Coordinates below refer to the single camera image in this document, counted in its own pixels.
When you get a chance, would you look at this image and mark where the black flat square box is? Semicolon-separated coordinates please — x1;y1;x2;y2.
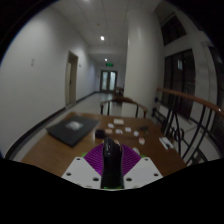
45;114;100;148

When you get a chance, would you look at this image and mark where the dark framed window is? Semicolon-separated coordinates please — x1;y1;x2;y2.
159;13;224;148

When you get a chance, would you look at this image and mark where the double glass door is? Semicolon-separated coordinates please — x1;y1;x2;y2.
99;69;118;93

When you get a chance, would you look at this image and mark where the wooden curved-back armchair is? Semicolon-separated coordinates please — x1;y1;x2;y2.
99;95;149;119

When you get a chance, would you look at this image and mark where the small black box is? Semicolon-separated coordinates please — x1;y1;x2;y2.
94;128;107;140

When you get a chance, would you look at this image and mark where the wooden side door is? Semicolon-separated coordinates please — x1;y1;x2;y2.
64;50;80;108

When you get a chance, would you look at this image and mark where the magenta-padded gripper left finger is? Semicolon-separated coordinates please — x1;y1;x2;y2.
61;143;105;188

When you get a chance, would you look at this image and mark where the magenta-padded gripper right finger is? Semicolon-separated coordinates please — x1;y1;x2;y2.
122;143;164;190

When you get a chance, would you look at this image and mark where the wood-topped black metal railing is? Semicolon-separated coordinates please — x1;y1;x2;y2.
151;87;224;166

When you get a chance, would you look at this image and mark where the dark wooden chair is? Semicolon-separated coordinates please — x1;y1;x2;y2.
113;86;125;98

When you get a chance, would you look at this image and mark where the clear plastic packet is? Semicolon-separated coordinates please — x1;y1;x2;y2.
65;120;84;131

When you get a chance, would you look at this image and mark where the black vertical computer mouse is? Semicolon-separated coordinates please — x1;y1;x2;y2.
100;136;125;190

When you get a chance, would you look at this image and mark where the white paper sheet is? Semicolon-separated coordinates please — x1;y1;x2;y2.
158;136;175;150

